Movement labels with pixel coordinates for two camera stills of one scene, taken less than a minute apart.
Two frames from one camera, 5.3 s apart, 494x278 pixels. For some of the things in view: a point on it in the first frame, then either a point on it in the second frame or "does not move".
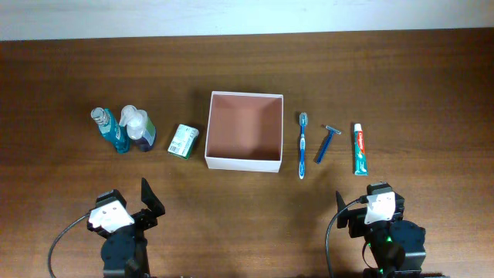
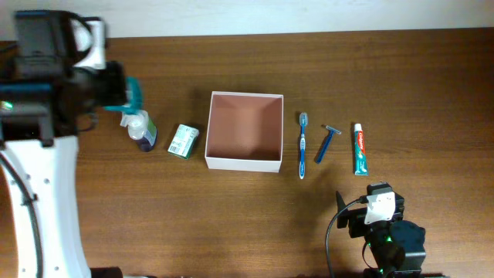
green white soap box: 183,140 does not move
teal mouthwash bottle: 112,132 → 133,93
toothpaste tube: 360,157 does not move
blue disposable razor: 326,142 does not move
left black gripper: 142,221 → 115,71
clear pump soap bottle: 140,127 does not move
